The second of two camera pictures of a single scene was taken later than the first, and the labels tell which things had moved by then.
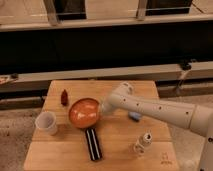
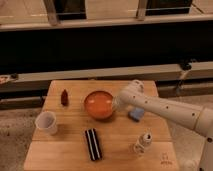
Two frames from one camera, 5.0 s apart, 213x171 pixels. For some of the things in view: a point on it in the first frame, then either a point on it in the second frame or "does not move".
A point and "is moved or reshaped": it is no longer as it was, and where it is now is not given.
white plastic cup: x=46 y=121 does not move
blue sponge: x=135 y=115 does not move
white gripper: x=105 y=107 → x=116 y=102
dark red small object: x=64 y=97 does not move
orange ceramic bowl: x=84 y=112 is moved or reshaped
